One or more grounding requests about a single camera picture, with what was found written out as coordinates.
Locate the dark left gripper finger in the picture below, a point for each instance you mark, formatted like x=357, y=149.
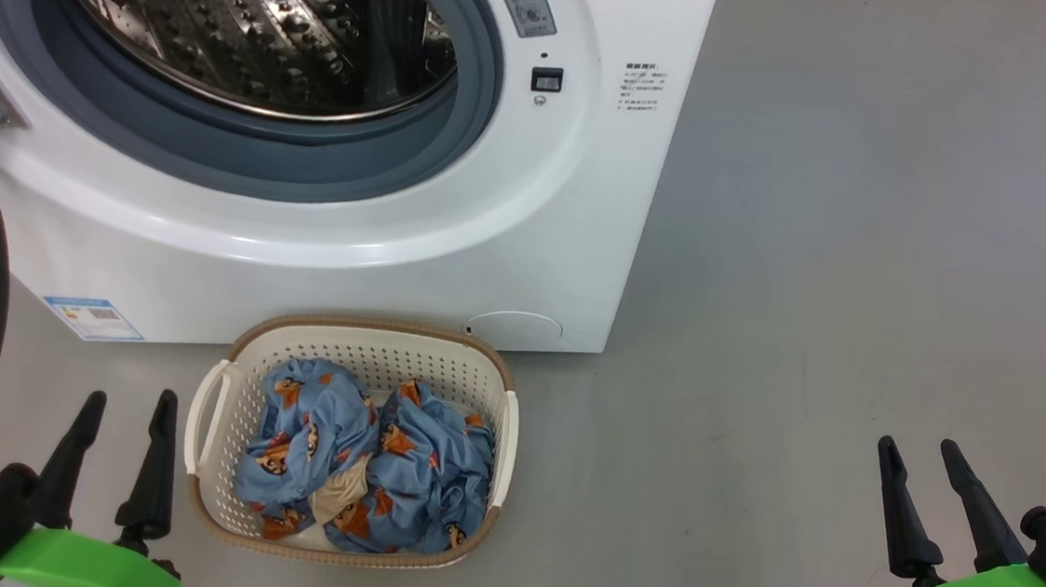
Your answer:
x=153, y=488
x=65, y=472

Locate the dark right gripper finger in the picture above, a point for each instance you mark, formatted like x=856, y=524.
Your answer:
x=982, y=507
x=907, y=520

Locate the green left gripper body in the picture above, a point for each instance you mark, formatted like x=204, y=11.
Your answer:
x=72, y=566

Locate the blue cartoon print garment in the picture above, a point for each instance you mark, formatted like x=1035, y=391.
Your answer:
x=430, y=464
x=307, y=426

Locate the white front-load washing machine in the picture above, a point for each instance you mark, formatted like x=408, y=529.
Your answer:
x=395, y=255

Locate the cream perforated laundry basket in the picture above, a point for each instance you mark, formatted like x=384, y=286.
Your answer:
x=224, y=419

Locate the blue energy label sticker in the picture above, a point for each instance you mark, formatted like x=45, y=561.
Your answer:
x=92, y=317

